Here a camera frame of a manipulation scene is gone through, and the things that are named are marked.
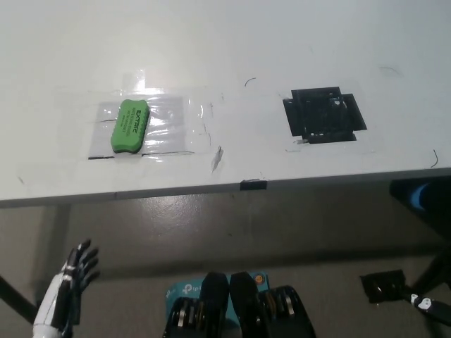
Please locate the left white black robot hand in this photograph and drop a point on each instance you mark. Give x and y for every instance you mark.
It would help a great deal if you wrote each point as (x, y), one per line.
(53, 299)

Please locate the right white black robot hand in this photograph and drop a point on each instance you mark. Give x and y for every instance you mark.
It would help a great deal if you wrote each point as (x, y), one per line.
(428, 304)

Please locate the green whiteboard eraser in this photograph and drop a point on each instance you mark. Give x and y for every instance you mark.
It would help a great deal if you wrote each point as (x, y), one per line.
(130, 126)

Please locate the black table leg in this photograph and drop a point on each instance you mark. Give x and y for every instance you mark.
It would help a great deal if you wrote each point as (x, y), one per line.
(431, 271)
(17, 294)

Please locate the black and blue object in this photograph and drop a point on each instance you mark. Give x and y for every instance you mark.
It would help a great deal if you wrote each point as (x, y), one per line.
(419, 195)

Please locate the teal router box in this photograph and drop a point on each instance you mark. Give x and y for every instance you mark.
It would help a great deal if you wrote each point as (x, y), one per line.
(183, 287)

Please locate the small black tape strip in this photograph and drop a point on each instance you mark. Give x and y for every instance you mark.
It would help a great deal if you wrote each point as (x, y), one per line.
(253, 184)

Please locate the clear taped paper patch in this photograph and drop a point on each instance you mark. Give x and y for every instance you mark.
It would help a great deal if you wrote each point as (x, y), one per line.
(167, 119)

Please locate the black tape square patch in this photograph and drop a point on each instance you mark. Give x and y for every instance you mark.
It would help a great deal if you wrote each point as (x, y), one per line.
(320, 116)

